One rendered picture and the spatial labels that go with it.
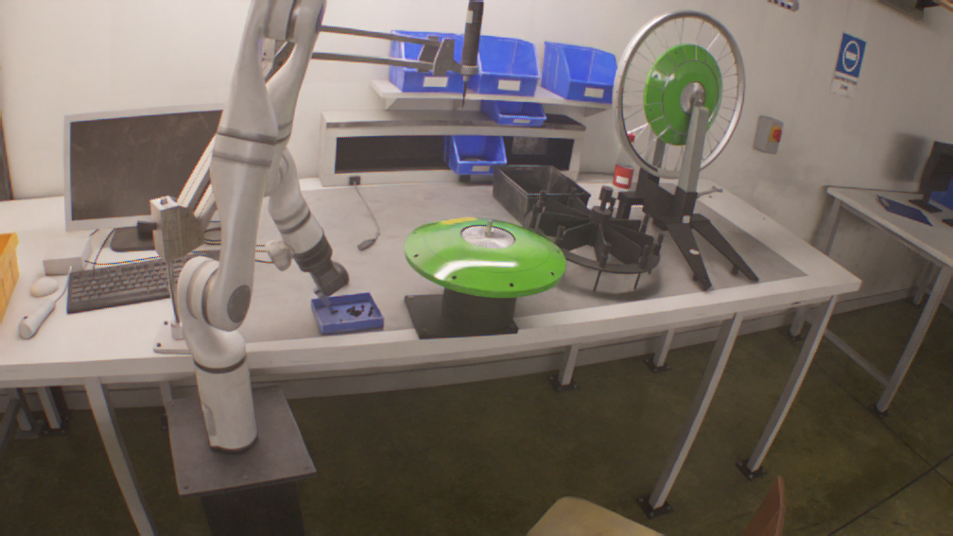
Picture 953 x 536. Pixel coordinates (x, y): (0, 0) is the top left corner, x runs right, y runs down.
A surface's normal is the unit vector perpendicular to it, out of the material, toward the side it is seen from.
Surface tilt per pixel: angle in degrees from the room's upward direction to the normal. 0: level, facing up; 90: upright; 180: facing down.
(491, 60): 90
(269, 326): 0
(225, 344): 19
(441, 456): 0
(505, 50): 90
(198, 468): 0
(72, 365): 90
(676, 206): 90
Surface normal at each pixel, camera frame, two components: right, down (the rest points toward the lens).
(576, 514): 0.12, -0.88
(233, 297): 0.88, 0.22
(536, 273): 0.39, -0.64
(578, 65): 0.35, 0.47
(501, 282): 0.18, -0.62
